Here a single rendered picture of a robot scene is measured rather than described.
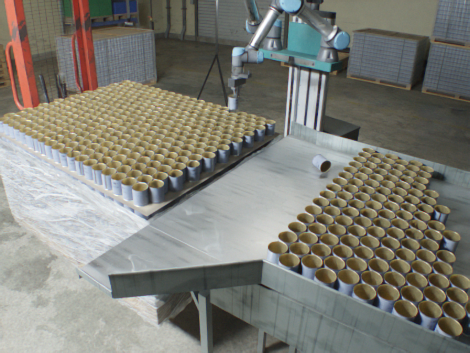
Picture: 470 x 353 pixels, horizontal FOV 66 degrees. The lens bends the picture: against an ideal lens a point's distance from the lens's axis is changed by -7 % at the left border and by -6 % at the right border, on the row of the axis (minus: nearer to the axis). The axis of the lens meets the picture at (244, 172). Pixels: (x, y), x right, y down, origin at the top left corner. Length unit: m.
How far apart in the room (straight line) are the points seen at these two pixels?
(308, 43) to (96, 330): 2.44
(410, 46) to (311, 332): 7.53
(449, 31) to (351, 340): 7.51
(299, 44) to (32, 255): 2.66
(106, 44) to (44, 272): 4.62
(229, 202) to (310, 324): 0.64
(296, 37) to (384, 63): 5.77
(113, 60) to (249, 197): 5.64
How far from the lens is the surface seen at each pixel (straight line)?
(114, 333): 2.62
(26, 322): 2.88
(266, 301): 1.39
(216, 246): 1.44
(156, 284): 1.25
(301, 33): 2.97
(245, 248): 1.43
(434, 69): 8.51
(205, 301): 1.64
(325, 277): 1.29
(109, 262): 1.42
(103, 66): 6.97
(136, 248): 1.46
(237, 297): 1.47
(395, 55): 8.57
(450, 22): 8.38
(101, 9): 10.92
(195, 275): 1.24
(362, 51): 8.76
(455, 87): 8.54
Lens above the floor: 1.98
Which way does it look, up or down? 28 degrees down
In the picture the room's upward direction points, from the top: 2 degrees clockwise
